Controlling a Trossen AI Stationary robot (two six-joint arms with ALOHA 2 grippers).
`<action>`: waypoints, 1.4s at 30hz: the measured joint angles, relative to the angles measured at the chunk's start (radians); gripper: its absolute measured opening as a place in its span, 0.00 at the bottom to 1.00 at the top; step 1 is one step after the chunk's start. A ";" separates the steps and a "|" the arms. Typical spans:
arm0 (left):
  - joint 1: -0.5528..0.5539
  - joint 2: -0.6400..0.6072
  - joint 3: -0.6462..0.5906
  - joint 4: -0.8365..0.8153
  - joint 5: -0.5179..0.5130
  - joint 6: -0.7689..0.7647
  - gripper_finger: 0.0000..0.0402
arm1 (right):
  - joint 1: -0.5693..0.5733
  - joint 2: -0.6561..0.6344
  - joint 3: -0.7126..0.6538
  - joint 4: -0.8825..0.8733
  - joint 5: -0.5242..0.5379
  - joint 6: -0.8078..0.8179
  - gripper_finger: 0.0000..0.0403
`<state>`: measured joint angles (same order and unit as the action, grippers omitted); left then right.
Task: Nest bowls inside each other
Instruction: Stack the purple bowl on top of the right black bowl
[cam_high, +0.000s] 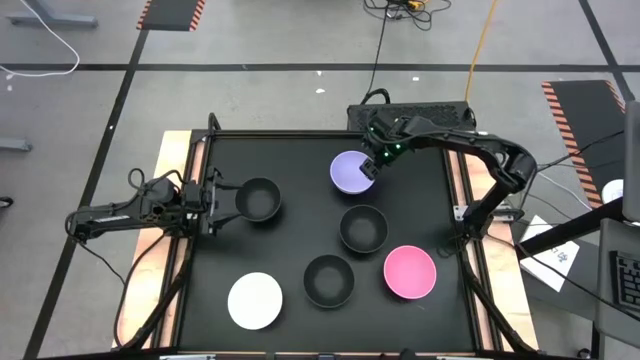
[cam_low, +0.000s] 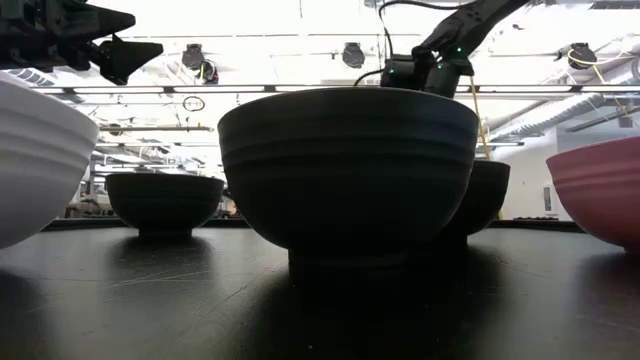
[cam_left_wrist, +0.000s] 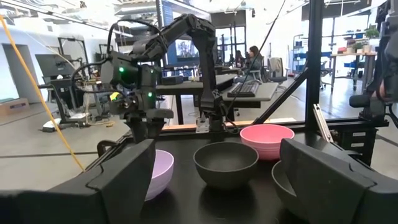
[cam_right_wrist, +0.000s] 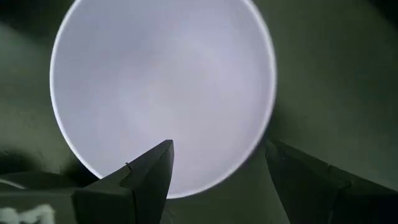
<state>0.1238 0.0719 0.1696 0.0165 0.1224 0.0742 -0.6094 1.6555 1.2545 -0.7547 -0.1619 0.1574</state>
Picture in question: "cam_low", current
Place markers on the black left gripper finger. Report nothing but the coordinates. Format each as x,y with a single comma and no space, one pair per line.
112,21
127,57

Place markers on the white bowl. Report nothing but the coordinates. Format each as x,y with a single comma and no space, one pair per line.
35,160

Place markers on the dark grey bowl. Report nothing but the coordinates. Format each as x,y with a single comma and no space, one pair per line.
489,195
165,200
350,175

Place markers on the pink bowl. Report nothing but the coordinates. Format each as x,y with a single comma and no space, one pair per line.
600,190

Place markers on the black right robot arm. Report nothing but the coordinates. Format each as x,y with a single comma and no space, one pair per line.
470,22

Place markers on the horizontal brown pipe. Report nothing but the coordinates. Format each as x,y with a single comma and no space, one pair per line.
150,128

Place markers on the long horizontal ceiling rail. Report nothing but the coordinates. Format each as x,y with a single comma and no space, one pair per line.
125,89

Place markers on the black table frame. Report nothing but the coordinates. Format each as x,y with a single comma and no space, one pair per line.
90,224

